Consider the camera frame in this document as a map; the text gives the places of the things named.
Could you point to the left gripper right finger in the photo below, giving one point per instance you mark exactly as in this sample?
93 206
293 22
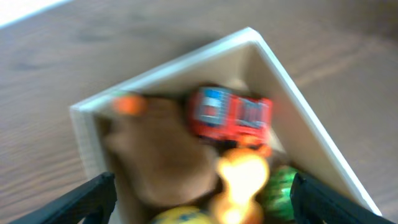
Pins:
316 203

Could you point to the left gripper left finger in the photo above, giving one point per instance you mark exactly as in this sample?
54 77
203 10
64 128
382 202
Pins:
92 202

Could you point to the green ridged toy ball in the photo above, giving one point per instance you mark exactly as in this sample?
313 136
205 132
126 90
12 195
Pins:
276 194

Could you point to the orange rubber duck toy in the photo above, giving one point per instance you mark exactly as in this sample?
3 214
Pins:
244 173

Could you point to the brown plush toy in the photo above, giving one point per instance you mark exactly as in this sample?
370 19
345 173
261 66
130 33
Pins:
165 163

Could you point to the yellow ball with blue letters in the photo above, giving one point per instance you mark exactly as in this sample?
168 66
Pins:
183 215

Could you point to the red toy fire truck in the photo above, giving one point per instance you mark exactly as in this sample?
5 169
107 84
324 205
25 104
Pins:
219 114

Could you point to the white cardboard box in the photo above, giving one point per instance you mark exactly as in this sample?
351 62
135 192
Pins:
243 62

